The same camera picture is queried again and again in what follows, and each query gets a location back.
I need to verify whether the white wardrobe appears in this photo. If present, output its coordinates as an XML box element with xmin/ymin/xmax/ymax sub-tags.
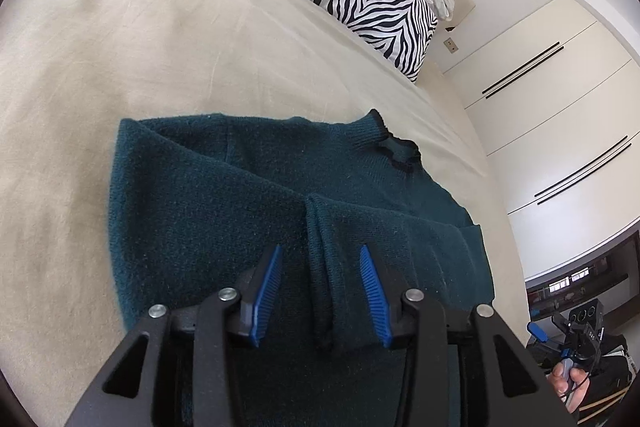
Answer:
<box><xmin>440</xmin><ymin>0</ymin><xmax>640</xmax><ymax>283</ymax></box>

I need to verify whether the person's right hand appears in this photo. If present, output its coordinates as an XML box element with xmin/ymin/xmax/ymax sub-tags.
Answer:
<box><xmin>547</xmin><ymin>363</ymin><xmax>598</xmax><ymax>413</ymax></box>

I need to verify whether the beige bed cover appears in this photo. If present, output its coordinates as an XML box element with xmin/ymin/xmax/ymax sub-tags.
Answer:
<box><xmin>0</xmin><ymin>0</ymin><xmax>532</xmax><ymax>427</ymax></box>

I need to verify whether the dark teal knit sweater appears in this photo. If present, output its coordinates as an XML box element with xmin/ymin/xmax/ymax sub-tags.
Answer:
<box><xmin>109</xmin><ymin>108</ymin><xmax>496</xmax><ymax>427</ymax></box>

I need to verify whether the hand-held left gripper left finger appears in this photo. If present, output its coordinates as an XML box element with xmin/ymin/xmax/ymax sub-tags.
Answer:
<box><xmin>65</xmin><ymin>245</ymin><xmax>286</xmax><ymax>427</ymax></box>

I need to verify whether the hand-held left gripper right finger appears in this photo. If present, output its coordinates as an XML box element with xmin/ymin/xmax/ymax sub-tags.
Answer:
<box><xmin>359</xmin><ymin>245</ymin><xmax>578</xmax><ymax>427</ymax></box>

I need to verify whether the dark bag with stripes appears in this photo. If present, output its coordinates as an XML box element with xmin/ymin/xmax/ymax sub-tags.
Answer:
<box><xmin>575</xmin><ymin>332</ymin><xmax>637</xmax><ymax>427</ymax></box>

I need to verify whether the long black wardrobe handle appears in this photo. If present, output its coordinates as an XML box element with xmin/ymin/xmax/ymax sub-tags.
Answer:
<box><xmin>482</xmin><ymin>42</ymin><xmax>560</xmax><ymax>96</ymax></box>
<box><xmin>537</xmin><ymin>142</ymin><xmax>632</xmax><ymax>206</ymax></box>
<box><xmin>533</xmin><ymin>136</ymin><xmax>628</xmax><ymax>198</ymax></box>
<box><xmin>485</xmin><ymin>47</ymin><xmax>565</xmax><ymax>100</ymax></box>

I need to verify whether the dark wall shelf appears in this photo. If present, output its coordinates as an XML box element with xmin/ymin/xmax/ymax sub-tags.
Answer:
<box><xmin>524</xmin><ymin>231</ymin><xmax>640</xmax><ymax>308</ymax></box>

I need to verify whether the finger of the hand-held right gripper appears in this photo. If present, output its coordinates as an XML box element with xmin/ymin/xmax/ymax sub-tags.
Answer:
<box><xmin>531</xmin><ymin>341</ymin><xmax>576</xmax><ymax>361</ymax></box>
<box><xmin>528</xmin><ymin>321</ymin><xmax>563</xmax><ymax>345</ymax></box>

